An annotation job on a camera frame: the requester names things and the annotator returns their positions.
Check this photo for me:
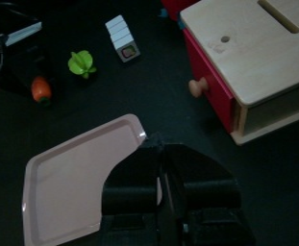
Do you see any orange toy carrot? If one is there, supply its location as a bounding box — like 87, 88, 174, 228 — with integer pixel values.
30, 75, 54, 107

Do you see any wooden box with slot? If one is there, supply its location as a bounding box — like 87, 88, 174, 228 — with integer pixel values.
179, 0, 299, 147

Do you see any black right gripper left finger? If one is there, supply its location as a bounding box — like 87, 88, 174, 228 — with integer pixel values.
99, 132, 166, 246

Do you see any green toy lettuce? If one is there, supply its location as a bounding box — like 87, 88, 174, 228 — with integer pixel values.
67, 49, 99, 80

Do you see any pink plastic tray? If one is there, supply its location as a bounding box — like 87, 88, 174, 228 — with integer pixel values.
20, 112, 150, 246

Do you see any black table camera mount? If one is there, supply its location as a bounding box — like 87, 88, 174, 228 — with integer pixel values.
0, 1, 57, 98

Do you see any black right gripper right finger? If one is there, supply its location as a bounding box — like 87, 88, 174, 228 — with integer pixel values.
157, 143, 257, 246

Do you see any red drawer with wooden knob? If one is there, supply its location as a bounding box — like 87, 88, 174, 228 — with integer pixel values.
182, 28, 240, 135

